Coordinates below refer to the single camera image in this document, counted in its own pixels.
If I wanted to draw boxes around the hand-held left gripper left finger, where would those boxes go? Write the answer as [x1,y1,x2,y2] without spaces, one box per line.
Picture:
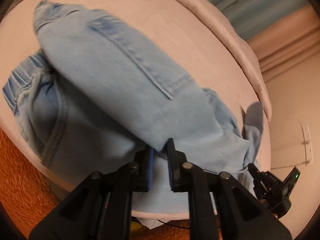
[29,148,154,240]

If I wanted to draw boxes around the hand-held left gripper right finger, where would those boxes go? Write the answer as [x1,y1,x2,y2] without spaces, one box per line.
[166,138,292,240]

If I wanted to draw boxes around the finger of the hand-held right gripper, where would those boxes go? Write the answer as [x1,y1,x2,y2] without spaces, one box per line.
[247,163,266,198]

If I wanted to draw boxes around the light blue denim pants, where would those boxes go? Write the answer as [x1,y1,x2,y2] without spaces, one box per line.
[2,0,264,213]

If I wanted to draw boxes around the yellow cloth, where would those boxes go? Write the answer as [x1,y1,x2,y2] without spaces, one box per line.
[130,219,147,233]

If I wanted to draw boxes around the pink quilt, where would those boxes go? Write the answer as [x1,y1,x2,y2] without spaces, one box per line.
[146,0,273,122]

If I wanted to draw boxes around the pink bed sheet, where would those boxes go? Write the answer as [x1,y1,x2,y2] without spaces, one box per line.
[0,0,272,222]

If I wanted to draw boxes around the orange fuzzy rug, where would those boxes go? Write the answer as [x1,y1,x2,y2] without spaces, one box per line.
[0,127,223,240]

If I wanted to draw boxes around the pink curtain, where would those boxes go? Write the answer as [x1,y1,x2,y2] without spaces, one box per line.
[246,4,320,80]

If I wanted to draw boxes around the teal curtain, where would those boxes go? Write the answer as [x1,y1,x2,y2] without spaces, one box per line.
[196,0,304,42]

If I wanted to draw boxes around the white wall socket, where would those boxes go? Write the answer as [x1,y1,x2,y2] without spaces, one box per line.
[301,119,313,165]

